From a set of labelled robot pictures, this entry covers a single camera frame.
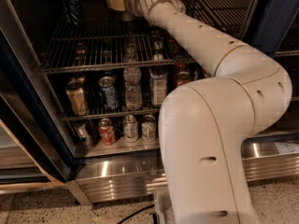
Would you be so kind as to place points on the white plastic bin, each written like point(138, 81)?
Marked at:
point(163, 206)

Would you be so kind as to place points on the white green can bottom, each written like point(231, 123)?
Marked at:
point(148, 128)

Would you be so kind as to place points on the orange soda can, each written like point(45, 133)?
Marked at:
point(183, 77)

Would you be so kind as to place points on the open glass fridge door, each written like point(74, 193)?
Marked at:
point(28, 160)

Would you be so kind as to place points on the silver can bottom left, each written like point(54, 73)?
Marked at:
point(82, 132)

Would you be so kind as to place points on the blue Pepsi can top shelf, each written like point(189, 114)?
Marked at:
point(73, 11)

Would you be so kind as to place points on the middle wire fridge shelf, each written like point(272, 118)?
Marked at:
point(96, 104)

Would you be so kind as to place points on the blue pepsi can shelf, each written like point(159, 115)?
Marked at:
point(108, 93)
point(73, 11)

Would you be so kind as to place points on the white labelled drink bottle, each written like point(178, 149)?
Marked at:
point(158, 84)

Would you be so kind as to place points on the red can behind orange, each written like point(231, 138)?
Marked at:
point(175, 68)

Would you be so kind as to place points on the gold can middle shelf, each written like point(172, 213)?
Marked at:
point(76, 95)

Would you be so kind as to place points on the stainless steel fridge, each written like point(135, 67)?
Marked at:
point(97, 172)

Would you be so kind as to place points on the top wire fridge shelf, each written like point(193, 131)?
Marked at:
point(99, 43)

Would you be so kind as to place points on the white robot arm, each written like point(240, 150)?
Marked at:
point(202, 124)

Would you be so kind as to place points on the silver green can bottom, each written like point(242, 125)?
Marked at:
point(130, 129)

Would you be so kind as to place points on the clear plastic water bottle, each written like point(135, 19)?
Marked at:
point(132, 78)

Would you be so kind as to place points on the wire fridge shelf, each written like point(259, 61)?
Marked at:
point(99, 43)
point(96, 104)

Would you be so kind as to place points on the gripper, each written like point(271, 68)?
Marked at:
point(115, 4)

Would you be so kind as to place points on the red Coke can bottom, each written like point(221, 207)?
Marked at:
point(107, 132)

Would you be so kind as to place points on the blue Pepsi can middle shelf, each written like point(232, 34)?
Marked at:
point(108, 93)

